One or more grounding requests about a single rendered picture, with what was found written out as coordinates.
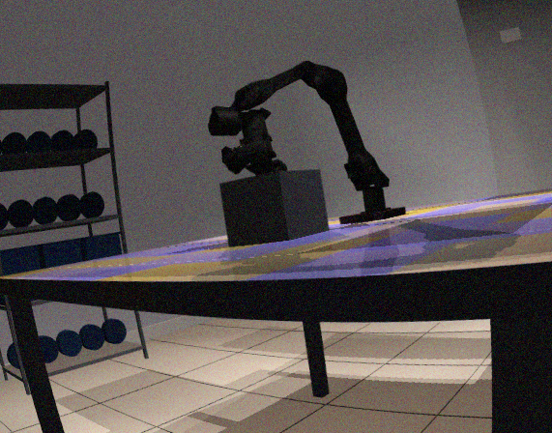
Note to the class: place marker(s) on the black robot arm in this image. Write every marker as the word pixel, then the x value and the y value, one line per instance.
pixel 362 167

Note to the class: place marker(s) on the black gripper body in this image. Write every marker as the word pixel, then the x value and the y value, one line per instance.
pixel 257 147

